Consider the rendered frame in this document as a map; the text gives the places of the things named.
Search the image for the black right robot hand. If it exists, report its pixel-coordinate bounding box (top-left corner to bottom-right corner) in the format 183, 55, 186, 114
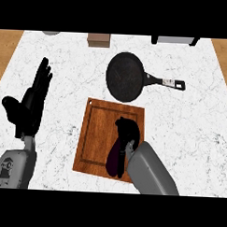
112, 117, 142, 180

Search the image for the dark purple eggplant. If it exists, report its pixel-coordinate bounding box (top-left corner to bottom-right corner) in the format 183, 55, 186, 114
104, 136, 128, 179

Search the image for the grey appliance with black legs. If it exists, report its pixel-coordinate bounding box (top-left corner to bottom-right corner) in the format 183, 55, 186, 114
150, 35, 201, 47

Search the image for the brown wooden block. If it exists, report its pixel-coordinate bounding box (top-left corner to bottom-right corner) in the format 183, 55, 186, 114
87, 33, 111, 49

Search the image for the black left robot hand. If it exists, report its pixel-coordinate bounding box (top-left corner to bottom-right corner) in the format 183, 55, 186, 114
0, 54, 55, 141

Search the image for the brown wooden cutting board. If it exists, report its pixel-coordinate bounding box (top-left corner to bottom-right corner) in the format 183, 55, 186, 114
71, 96, 147, 185

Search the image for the black frying pan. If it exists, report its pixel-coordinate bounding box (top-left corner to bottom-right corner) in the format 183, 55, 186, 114
104, 50, 188, 106

